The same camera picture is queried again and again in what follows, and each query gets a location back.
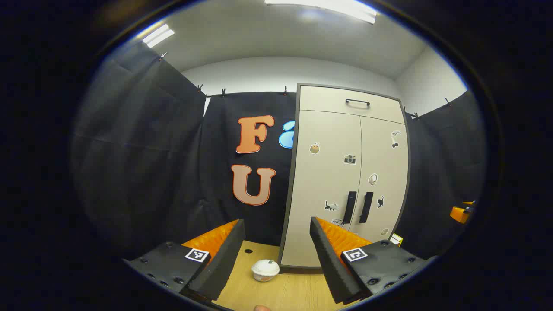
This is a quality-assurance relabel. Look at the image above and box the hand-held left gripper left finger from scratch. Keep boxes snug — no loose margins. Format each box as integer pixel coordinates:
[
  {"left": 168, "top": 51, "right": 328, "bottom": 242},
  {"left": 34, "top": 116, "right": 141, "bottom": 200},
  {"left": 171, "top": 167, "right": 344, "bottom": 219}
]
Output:
[{"left": 123, "top": 218, "right": 247, "bottom": 303}]

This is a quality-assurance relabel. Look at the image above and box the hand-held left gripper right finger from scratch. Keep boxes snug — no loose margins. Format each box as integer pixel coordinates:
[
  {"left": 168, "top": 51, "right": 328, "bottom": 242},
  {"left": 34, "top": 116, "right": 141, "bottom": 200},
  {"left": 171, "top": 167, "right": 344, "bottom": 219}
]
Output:
[{"left": 309, "top": 217, "right": 437, "bottom": 305}]

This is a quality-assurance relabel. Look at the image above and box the black door handle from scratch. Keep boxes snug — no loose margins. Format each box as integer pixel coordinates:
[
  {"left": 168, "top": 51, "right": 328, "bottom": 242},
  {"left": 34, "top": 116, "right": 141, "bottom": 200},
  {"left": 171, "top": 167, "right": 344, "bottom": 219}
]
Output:
[
  {"left": 343, "top": 191, "right": 357, "bottom": 224},
  {"left": 359, "top": 192, "right": 374, "bottom": 224}
]

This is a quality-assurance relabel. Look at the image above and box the cabinet door with camera sticker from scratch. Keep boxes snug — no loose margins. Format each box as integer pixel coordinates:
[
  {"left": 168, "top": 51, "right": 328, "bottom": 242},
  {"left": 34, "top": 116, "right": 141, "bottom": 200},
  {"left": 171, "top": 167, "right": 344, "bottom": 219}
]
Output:
[{"left": 282, "top": 109, "right": 362, "bottom": 267}]

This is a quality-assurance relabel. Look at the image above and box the grey double-door shoe cabinet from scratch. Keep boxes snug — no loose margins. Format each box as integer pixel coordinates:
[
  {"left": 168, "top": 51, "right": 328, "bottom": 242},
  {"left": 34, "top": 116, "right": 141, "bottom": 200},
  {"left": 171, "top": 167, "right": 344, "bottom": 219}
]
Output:
[{"left": 278, "top": 83, "right": 411, "bottom": 269}]

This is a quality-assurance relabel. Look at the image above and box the cabinet door with headphone sticker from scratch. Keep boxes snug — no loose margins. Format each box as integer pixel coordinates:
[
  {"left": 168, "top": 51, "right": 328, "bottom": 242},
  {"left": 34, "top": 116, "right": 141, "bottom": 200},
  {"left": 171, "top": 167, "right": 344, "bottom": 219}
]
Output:
[{"left": 349, "top": 116, "right": 409, "bottom": 244}]

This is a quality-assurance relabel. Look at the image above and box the beige cabinet drawer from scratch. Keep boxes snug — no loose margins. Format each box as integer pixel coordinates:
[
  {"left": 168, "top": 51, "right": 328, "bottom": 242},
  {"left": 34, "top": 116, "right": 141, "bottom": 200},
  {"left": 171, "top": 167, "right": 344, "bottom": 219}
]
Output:
[{"left": 298, "top": 85, "right": 406, "bottom": 125}]

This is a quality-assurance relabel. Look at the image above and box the white lidded bowl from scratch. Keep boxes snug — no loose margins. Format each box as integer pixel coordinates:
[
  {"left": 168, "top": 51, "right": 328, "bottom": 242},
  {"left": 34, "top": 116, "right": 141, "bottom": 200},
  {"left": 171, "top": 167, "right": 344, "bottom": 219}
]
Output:
[{"left": 251, "top": 259, "right": 280, "bottom": 282}]

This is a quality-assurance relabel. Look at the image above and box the black backdrop cloth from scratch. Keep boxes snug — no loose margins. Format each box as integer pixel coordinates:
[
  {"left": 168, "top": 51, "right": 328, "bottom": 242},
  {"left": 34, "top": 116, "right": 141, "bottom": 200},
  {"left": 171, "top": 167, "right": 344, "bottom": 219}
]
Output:
[{"left": 71, "top": 41, "right": 486, "bottom": 262}]

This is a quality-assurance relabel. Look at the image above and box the short ceiling light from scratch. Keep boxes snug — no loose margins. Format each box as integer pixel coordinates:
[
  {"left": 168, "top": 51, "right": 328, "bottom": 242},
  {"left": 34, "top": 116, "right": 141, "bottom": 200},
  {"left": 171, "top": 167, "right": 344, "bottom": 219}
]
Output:
[{"left": 142, "top": 24, "right": 175, "bottom": 48}]

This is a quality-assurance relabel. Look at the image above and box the long ceiling light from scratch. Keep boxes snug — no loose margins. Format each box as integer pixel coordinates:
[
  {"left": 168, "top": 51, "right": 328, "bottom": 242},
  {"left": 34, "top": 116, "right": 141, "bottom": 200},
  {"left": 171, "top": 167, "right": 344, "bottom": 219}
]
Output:
[{"left": 264, "top": 0, "right": 378, "bottom": 25}]

